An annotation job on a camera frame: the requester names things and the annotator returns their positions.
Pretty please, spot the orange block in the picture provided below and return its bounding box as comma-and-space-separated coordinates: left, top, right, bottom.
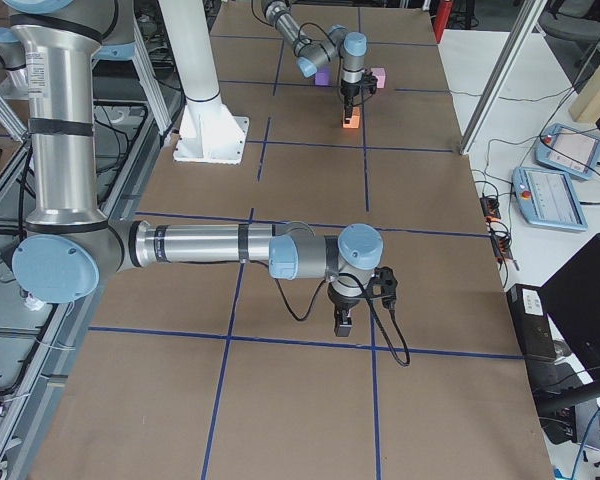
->
342, 107, 361, 130

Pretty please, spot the blue tape line lengthwise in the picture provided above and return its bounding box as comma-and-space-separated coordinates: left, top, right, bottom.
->
357, 6, 384, 480

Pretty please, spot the blue tape line crosswise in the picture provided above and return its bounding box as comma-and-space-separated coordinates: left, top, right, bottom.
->
88, 326, 523, 361

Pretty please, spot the purple block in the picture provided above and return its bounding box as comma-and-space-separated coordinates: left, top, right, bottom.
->
314, 67, 331, 86

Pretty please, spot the pink block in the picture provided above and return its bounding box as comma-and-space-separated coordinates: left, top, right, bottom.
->
371, 67, 387, 89

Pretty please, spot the brown paper table cover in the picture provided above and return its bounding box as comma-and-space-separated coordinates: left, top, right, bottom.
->
30, 2, 552, 479

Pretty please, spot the orange black connector strip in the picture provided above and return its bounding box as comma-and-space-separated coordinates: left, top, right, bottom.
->
480, 195, 519, 270

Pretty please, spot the black computer box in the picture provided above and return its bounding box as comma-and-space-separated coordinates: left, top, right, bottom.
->
506, 284, 556, 362

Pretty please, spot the far teach pendant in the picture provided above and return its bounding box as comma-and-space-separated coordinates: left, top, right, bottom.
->
535, 123, 600, 180

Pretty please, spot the teach pendant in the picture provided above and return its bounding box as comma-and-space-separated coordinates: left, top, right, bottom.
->
512, 167, 588, 232
535, 123, 600, 180

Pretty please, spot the near teach pendant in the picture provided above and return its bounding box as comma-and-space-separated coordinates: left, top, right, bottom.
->
512, 167, 588, 232

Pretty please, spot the black monitor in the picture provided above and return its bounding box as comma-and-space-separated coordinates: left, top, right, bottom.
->
536, 233, 600, 415

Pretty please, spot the black camera cable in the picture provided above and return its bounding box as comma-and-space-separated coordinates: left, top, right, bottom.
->
274, 277, 411, 367

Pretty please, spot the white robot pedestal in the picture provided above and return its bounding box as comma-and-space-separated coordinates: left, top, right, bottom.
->
159, 0, 249, 164

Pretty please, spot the aluminium frame post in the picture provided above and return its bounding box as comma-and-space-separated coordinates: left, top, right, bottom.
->
459, 0, 546, 155

